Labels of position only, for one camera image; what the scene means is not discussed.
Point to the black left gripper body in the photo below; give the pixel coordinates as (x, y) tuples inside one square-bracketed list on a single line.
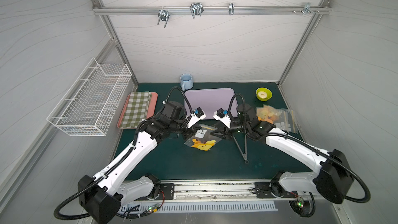
[(189, 129)]

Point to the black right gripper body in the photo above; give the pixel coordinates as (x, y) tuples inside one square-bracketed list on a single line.
[(226, 130)]

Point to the clear zip bag with duck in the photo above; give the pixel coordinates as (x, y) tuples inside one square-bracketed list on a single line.
[(203, 139)]

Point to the lavender plastic tray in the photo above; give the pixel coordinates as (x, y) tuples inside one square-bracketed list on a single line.
[(210, 100)]

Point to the clear zip bag underneath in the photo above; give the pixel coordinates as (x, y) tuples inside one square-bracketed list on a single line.
[(266, 113)]

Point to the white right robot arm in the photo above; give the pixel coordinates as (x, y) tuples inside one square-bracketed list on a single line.
[(330, 175)]

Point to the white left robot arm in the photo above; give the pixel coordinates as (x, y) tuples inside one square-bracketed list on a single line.
[(101, 196)]

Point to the pink tray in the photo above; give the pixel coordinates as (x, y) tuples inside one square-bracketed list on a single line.
[(154, 105)]

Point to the green plastic bowl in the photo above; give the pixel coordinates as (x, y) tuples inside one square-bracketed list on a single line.
[(269, 94)]

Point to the light blue ceramic mug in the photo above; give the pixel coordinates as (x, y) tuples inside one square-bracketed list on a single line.
[(186, 82)]

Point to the white vent strip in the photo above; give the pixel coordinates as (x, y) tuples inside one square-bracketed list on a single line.
[(202, 207)]

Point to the metal hook clamp left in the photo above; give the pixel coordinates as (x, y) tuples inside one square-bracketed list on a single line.
[(163, 16)]

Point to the metal hook clamp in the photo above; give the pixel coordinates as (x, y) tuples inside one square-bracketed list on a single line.
[(163, 16), (196, 9), (307, 10)]

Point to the metal hook small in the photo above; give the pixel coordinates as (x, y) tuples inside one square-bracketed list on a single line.
[(231, 9)]

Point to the metal hook clamp middle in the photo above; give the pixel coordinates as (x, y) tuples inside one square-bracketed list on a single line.
[(196, 9)]

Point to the metal hook clamp right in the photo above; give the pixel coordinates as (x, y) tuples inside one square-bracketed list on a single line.
[(307, 10)]

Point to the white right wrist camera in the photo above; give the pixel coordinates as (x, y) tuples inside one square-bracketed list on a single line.
[(223, 116)]

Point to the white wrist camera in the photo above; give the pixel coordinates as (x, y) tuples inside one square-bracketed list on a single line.
[(197, 115), (223, 116)]

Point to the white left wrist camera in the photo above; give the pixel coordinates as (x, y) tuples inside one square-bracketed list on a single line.
[(197, 115)]

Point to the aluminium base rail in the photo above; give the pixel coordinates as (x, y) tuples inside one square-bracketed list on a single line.
[(193, 190)]

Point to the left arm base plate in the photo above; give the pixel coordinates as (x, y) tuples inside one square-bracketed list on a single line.
[(160, 191)]

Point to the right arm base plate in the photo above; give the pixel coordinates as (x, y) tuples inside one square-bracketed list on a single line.
[(268, 190)]

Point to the white wire basket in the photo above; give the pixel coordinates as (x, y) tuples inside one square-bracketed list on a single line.
[(89, 106)]

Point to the aluminium top rail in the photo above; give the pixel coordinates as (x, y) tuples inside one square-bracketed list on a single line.
[(208, 10)]

